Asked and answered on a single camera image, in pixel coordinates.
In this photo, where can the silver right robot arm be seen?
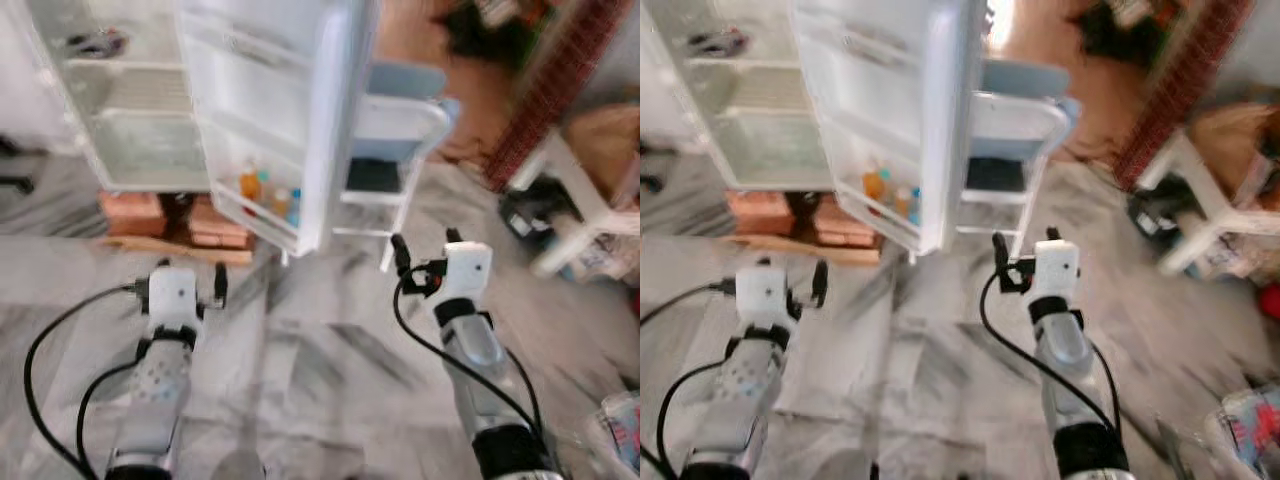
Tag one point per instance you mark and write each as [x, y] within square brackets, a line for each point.
[1070, 370]
[480, 370]

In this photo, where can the dark packet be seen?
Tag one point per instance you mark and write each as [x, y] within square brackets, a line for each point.
[98, 43]
[720, 43]

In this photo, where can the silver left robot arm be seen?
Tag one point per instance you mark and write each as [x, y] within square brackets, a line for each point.
[155, 400]
[740, 400]

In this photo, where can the brown bag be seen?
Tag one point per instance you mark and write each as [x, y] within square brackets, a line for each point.
[610, 140]
[1235, 135]

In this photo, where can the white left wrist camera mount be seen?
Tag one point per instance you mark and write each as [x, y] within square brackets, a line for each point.
[173, 298]
[763, 298]

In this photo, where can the white fridge cabinet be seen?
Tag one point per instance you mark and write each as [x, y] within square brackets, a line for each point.
[130, 140]
[750, 140]

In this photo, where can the orange drink bottle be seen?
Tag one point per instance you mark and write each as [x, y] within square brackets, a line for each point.
[875, 186]
[250, 188]

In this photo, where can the silver fridge door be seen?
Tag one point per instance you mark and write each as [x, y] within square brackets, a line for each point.
[290, 110]
[900, 110]

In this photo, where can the blue bottle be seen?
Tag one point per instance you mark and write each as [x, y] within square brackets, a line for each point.
[915, 205]
[294, 208]

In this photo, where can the white folding chair blue seat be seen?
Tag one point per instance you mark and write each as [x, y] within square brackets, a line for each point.
[1020, 125]
[400, 125]

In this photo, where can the wooden board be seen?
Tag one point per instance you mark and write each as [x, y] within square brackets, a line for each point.
[800, 250]
[170, 250]

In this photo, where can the white furniture frame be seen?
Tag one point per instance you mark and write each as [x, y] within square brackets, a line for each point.
[590, 210]
[1220, 215]

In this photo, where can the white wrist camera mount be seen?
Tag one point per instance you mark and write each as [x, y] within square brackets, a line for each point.
[1057, 268]
[467, 272]
[763, 298]
[173, 298]

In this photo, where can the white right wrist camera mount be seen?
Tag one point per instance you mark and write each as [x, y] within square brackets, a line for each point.
[1057, 268]
[467, 272]

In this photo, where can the printed plastic bag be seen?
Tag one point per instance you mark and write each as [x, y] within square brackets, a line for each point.
[1250, 430]
[625, 430]

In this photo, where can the red object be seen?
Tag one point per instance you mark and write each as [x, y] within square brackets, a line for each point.
[1272, 302]

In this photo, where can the small clear bottle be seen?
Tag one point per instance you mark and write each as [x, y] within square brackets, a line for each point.
[282, 203]
[903, 202]

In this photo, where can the black floor bag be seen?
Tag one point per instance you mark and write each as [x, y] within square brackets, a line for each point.
[1160, 213]
[535, 215]

